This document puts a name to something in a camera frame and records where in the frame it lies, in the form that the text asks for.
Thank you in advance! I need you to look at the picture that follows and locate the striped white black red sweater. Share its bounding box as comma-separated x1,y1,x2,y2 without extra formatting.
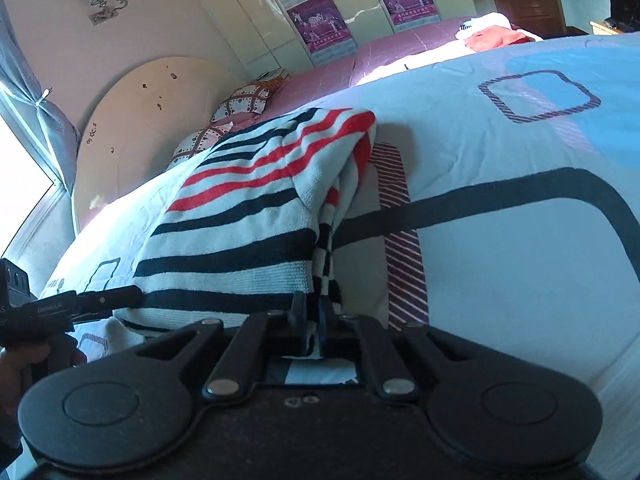
112,107,378,386

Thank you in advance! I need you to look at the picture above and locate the brown white patterned pillow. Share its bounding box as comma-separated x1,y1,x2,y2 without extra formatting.
167,122,236,171
210,80,281,123

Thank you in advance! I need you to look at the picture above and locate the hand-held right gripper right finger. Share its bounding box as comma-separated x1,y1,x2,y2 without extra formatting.
317,300,496,403

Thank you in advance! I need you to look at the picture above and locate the window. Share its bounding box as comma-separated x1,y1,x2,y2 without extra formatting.
0,120,66,261

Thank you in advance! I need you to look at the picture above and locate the pink bed sheet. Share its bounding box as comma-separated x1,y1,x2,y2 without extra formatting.
227,15,501,126

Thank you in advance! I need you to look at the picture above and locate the person's left hand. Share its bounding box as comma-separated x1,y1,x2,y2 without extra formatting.
0,336,88,411

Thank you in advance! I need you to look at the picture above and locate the light blue printed duvet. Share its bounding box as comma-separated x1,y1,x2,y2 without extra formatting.
37,27,640,480

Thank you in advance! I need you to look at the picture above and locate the cream round headboard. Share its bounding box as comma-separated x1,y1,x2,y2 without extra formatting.
72,57,251,236

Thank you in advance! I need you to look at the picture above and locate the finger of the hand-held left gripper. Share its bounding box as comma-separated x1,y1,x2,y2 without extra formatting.
74,285,144,322

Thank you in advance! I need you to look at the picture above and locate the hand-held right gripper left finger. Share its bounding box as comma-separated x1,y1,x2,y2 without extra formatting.
135,292,307,403

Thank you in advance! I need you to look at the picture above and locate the grey blue curtain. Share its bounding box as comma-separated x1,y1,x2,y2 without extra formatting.
0,5,81,196

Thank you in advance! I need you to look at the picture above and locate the cream glossy wardrobe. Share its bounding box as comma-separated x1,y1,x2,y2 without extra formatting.
172,0,496,83

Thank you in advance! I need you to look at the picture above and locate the red cloth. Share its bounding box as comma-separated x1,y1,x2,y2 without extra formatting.
467,26,531,53

